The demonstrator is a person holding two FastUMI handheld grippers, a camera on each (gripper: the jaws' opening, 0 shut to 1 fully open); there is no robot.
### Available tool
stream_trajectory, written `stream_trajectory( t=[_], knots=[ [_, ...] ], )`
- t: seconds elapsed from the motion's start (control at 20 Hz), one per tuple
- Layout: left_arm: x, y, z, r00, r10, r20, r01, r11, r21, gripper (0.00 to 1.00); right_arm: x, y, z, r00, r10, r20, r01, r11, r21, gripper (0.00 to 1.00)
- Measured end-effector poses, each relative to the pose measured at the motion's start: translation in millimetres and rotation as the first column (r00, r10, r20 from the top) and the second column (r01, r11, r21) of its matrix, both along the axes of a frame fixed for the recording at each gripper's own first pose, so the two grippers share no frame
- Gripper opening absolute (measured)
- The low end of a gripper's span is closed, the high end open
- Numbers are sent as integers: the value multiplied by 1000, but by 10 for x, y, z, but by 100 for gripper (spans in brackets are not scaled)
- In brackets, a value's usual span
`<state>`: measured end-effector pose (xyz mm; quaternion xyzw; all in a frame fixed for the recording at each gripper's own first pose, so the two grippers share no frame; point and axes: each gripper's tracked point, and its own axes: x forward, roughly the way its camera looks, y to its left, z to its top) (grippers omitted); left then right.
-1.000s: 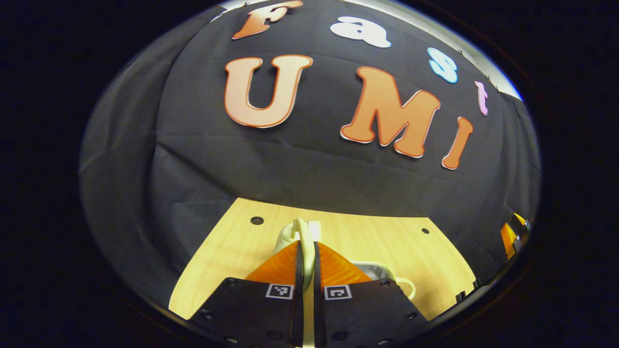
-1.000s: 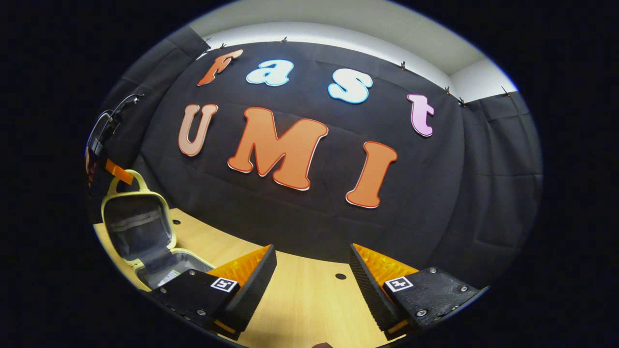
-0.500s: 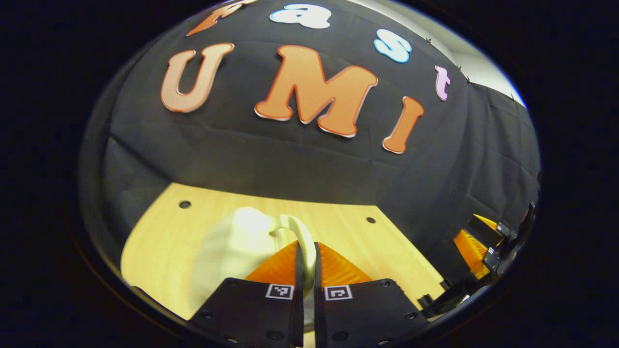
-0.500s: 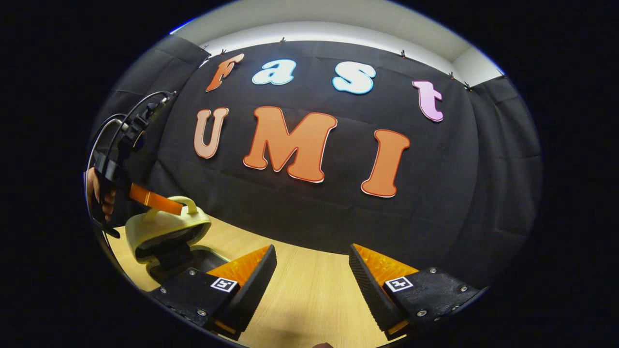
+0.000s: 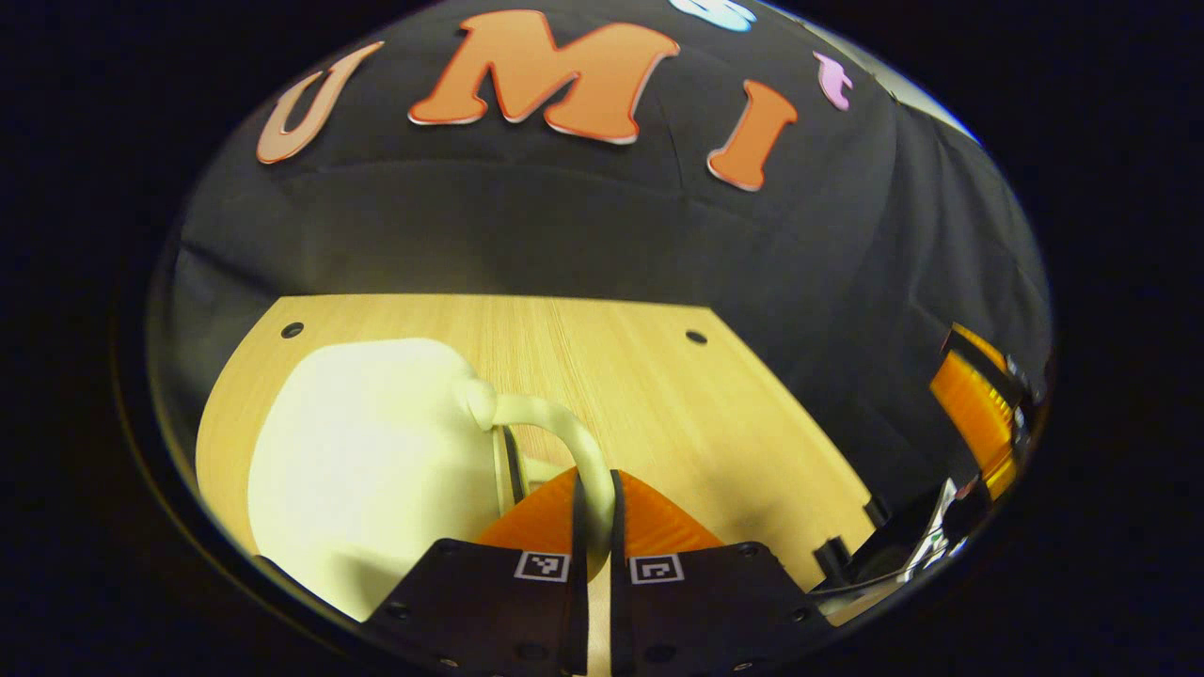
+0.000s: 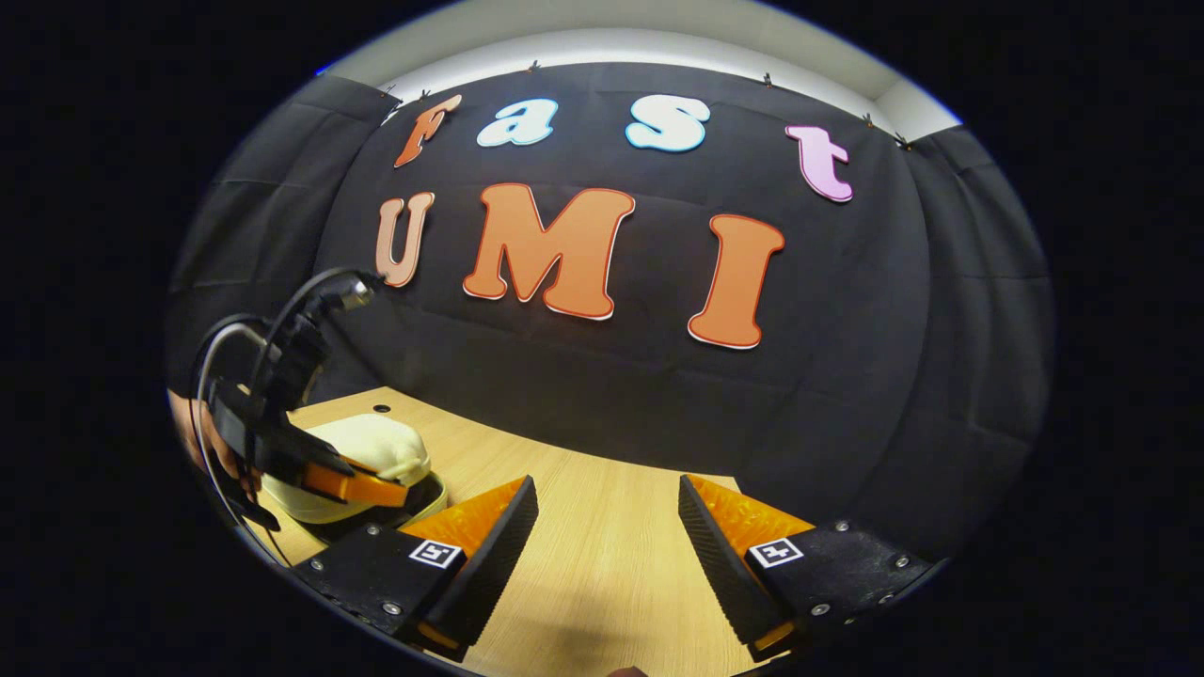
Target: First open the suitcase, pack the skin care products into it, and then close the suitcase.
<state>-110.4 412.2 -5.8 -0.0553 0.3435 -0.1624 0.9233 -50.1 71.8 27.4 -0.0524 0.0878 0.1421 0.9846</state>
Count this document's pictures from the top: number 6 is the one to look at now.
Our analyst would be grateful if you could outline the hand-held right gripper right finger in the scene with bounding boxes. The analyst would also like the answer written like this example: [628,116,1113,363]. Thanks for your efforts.
[677,473,947,659]

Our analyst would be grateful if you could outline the left hand-held gripper cable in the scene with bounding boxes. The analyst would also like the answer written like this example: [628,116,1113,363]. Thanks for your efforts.
[191,266,382,565]

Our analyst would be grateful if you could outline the pale yellow suitcase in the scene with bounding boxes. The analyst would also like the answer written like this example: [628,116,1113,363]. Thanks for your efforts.
[259,414,451,548]

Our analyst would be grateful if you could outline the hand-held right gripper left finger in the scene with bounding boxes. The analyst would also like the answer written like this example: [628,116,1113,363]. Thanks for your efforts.
[292,475,541,662]

